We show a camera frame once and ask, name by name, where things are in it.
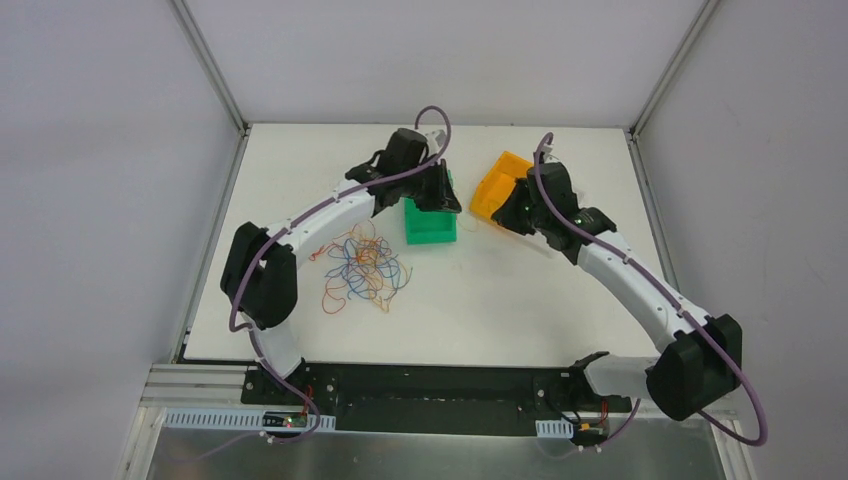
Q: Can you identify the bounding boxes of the white slotted cable duct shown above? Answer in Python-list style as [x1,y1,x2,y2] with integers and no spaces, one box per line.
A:
[163,408,336,433]

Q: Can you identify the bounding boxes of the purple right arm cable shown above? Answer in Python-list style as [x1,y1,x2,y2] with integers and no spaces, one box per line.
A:
[533,132,770,462]

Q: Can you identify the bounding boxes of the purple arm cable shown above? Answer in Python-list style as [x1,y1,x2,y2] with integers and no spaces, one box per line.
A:
[533,132,770,462]
[228,105,453,446]

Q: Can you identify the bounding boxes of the blue wire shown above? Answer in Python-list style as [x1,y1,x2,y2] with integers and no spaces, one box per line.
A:
[323,235,413,299]

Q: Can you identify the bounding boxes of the aluminium frame right rail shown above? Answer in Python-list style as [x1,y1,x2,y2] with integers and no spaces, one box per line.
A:
[628,1,758,479]

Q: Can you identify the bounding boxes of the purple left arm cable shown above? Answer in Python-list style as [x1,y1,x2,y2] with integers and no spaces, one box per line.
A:
[228,105,453,446]

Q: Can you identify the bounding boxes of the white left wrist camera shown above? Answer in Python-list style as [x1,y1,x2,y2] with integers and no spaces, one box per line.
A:
[424,129,448,156]

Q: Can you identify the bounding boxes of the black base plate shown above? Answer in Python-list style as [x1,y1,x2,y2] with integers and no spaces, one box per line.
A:
[241,362,632,437]

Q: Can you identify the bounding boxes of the aluminium frame rail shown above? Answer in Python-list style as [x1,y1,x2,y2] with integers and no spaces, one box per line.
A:
[114,1,249,479]
[628,1,758,479]

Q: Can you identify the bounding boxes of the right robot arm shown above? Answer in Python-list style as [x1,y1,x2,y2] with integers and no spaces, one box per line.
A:
[481,162,742,421]

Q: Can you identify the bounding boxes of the green plastic bin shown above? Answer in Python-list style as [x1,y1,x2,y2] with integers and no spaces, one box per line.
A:
[404,199,458,245]

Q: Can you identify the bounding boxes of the orange plastic bin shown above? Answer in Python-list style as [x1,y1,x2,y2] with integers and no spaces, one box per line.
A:
[470,151,533,225]

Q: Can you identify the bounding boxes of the aluminium frame left rail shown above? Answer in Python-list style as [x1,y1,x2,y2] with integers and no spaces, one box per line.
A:
[114,1,249,479]

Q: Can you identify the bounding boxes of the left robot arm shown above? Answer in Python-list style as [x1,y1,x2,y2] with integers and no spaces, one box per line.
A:
[220,128,461,405]

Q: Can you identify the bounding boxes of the orange wire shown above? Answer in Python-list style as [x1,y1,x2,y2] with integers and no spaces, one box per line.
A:
[308,221,412,315]

